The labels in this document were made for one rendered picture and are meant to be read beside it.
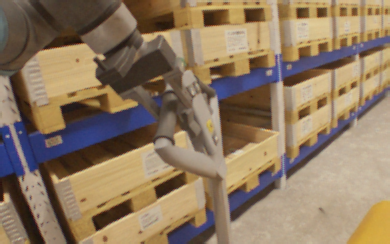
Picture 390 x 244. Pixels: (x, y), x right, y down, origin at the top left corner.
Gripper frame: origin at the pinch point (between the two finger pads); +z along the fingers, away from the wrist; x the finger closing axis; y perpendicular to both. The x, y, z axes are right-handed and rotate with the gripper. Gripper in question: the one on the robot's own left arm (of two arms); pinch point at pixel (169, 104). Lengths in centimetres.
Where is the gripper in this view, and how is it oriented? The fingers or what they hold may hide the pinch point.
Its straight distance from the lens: 56.1
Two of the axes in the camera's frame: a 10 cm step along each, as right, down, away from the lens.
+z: 4.8, 6.2, 6.2
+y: 0.4, -7.3, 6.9
